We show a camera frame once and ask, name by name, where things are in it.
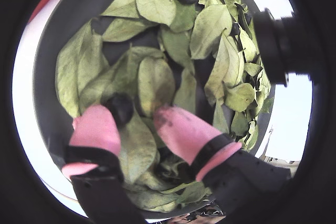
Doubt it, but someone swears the black camera lens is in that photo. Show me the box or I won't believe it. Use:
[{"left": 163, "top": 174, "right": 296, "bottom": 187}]
[{"left": 252, "top": 7, "right": 314, "bottom": 88}]

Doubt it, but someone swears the dark grey shallow bowl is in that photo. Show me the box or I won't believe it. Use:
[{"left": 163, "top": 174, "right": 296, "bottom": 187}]
[{"left": 33, "top": 0, "right": 276, "bottom": 221}]

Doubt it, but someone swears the pink-tipped black gripper finger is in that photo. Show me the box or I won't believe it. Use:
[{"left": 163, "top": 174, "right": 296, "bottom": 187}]
[
  {"left": 49, "top": 104, "right": 148, "bottom": 224},
  {"left": 152, "top": 104, "right": 292, "bottom": 217}
]

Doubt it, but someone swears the pile of green leaves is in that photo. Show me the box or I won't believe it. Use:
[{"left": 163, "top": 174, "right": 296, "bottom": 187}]
[{"left": 55, "top": 0, "right": 274, "bottom": 213}]

